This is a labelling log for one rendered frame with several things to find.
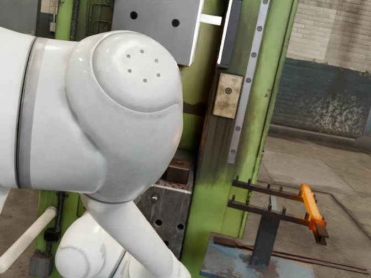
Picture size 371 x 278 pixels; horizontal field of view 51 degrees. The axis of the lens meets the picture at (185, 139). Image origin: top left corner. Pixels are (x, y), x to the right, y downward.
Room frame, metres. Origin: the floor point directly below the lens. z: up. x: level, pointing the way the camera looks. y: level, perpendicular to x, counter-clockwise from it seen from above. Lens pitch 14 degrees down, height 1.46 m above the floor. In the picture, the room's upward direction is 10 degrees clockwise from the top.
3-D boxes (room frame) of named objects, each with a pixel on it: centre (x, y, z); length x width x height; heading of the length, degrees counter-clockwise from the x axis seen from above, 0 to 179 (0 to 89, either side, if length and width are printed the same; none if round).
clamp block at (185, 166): (1.48, 0.00, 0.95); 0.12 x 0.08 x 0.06; 179
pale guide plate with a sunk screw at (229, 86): (1.55, -0.13, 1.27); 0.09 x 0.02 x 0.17; 89
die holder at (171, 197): (1.64, 0.13, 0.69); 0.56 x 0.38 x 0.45; 179
